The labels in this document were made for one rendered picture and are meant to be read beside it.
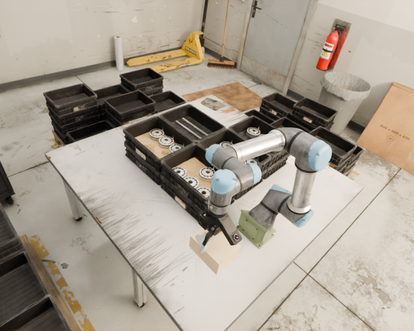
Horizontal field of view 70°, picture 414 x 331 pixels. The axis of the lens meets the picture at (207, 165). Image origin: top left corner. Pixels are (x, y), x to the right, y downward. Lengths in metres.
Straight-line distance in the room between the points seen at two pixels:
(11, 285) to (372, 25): 4.23
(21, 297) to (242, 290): 1.20
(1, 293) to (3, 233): 0.34
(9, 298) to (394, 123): 4.01
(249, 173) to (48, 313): 1.25
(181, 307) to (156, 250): 0.32
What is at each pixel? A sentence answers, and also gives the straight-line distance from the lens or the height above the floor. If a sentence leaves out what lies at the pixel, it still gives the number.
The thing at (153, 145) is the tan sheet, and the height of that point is 0.83.
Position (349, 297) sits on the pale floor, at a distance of 2.67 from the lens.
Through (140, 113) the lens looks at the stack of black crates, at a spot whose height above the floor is 0.53.
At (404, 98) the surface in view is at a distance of 4.13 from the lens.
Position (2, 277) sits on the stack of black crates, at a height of 0.38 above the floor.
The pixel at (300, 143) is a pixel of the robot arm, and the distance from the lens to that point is 1.27.
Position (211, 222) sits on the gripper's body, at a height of 1.24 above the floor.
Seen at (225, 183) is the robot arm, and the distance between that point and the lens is 0.91.
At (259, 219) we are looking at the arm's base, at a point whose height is 0.88.
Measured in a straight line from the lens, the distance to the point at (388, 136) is 4.21.
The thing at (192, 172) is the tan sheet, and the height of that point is 0.83.
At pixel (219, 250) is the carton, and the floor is 1.12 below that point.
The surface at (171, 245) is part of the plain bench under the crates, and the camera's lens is 1.65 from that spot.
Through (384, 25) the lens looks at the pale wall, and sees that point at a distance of 4.26.
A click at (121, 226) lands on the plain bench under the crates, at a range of 1.73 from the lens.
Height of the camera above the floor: 2.08
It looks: 41 degrees down
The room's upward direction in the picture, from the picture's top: 9 degrees clockwise
